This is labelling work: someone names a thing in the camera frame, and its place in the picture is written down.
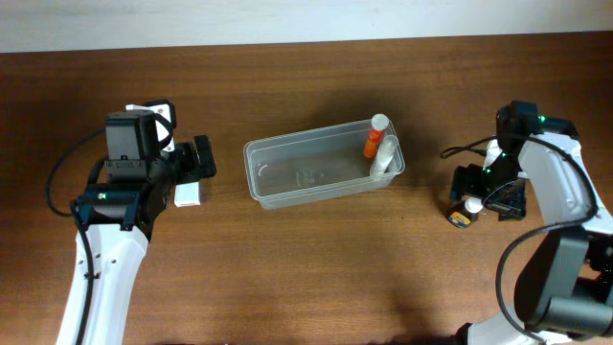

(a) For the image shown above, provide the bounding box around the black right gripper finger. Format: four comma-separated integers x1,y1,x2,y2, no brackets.
450,165,482,200
483,178,527,221

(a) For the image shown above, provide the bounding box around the white green medicine box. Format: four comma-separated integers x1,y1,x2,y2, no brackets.
174,181,201,207

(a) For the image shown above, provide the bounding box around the dark bottle white cap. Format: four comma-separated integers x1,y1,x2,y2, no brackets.
446,196,483,229

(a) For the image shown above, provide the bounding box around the white spray bottle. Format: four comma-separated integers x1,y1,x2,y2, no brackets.
370,135,399,177

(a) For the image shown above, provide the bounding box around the orange tube white cap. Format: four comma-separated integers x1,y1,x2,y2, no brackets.
363,113,390,158

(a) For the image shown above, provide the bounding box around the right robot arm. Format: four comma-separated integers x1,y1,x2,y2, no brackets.
446,101,612,344

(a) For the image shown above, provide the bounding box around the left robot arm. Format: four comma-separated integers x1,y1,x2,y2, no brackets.
57,103,216,344

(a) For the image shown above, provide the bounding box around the clear plastic container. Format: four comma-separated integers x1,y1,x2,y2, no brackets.
243,120,405,210

